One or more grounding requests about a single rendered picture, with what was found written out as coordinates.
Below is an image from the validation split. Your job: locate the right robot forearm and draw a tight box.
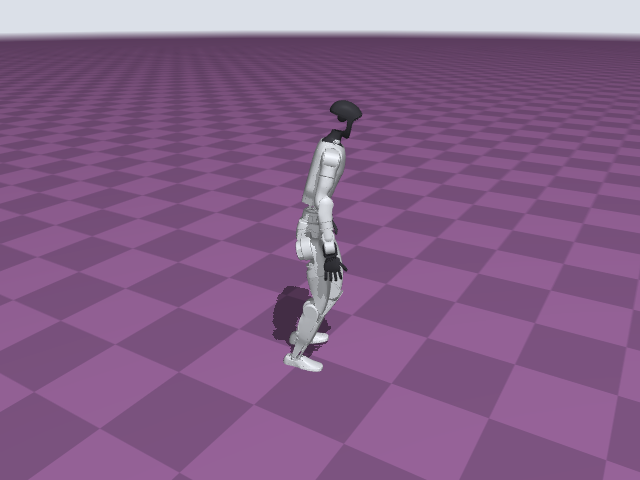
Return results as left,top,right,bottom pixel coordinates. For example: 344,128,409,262
316,198,335,255

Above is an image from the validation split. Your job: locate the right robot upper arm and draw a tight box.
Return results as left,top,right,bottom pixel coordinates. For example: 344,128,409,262
314,148,341,210

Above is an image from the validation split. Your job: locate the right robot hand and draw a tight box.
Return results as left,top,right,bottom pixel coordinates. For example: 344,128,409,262
322,242,347,281

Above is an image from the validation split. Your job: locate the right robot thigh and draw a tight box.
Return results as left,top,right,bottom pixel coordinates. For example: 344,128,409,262
295,232,331,319

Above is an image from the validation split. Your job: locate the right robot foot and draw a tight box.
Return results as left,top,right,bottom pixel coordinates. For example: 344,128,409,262
283,353,323,372

